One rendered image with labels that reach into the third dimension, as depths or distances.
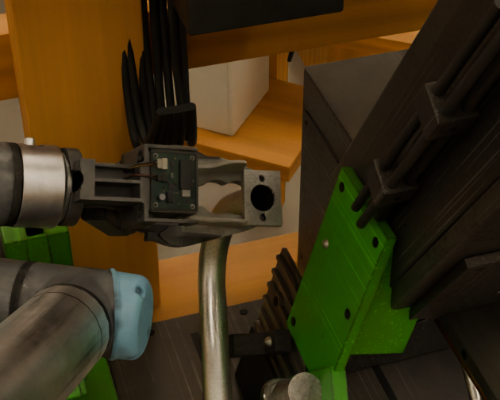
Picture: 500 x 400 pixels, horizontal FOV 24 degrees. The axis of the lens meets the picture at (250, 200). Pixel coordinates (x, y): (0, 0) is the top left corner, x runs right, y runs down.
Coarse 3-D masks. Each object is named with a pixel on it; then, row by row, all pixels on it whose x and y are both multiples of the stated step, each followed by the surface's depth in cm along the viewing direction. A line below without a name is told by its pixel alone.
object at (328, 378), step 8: (320, 368) 117; (328, 368) 115; (344, 368) 115; (320, 376) 117; (328, 376) 115; (336, 376) 114; (344, 376) 115; (328, 384) 115; (336, 384) 114; (344, 384) 115; (328, 392) 115; (336, 392) 114; (344, 392) 114
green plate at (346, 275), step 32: (352, 192) 112; (352, 224) 111; (384, 224) 107; (320, 256) 118; (352, 256) 111; (384, 256) 107; (320, 288) 118; (352, 288) 111; (384, 288) 111; (288, 320) 125; (320, 320) 117; (352, 320) 111; (384, 320) 114; (416, 320) 116; (320, 352) 117; (352, 352) 116; (384, 352) 117
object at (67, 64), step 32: (32, 0) 122; (64, 0) 123; (96, 0) 124; (128, 0) 125; (32, 32) 124; (64, 32) 125; (96, 32) 126; (128, 32) 128; (32, 64) 126; (64, 64) 128; (96, 64) 129; (32, 96) 129; (64, 96) 130; (96, 96) 131; (32, 128) 131; (64, 128) 133; (96, 128) 134; (96, 160) 137; (96, 256) 146; (128, 256) 147
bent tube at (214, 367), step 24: (240, 192) 115; (264, 192) 116; (264, 216) 114; (216, 240) 123; (216, 264) 124; (216, 288) 124; (216, 312) 123; (216, 336) 123; (216, 360) 122; (216, 384) 122
